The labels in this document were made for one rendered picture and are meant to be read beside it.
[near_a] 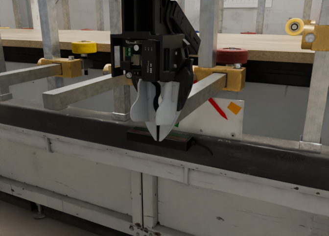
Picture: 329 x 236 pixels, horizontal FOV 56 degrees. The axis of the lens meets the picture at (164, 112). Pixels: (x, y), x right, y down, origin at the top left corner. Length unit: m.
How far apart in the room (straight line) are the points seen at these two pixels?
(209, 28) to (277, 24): 7.11
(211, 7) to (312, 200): 0.51
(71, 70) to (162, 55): 0.63
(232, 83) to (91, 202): 0.97
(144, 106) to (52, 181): 1.22
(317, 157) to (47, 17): 0.81
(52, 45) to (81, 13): 8.76
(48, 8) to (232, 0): 7.11
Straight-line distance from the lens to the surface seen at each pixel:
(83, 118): 0.95
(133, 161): 0.96
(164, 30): 0.40
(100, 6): 2.23
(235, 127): 0.76
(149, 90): 0.43
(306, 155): 0.74
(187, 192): 1.20
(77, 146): 1.07
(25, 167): 1.71
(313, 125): 0.74
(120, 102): 0.88
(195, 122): 0.78
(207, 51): 0.74
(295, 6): 7.83
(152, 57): 0.36
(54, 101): 0.61
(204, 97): 0.59
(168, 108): 0.41
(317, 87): 0.72
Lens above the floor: 0.99
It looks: 17 degrees down
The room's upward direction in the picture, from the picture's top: straight up
